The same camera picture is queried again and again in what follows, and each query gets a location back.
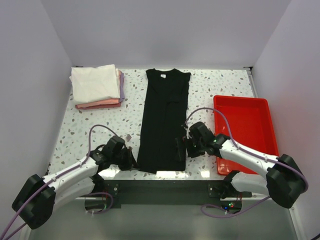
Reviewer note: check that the black t shirt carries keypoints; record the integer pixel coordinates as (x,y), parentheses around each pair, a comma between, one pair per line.
(164,113)

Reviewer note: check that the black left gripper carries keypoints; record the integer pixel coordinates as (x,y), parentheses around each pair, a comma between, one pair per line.
(130,163)

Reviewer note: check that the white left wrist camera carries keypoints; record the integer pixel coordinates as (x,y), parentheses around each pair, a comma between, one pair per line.
(128,137)

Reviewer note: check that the red plastic bin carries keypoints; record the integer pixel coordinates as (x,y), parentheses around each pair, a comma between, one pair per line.
(249,120)

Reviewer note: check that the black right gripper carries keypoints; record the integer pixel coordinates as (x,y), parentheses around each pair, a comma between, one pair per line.
(184,142)

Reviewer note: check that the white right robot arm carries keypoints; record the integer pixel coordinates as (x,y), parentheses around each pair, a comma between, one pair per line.
(277,177)

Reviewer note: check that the purple folded t shirt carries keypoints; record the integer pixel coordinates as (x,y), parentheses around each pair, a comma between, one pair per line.
(121,87)

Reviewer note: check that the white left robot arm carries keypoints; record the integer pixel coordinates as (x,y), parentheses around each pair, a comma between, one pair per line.
(40,196)

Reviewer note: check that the white folded t shirt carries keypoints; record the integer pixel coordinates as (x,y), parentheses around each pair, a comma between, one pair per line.
(92,84)

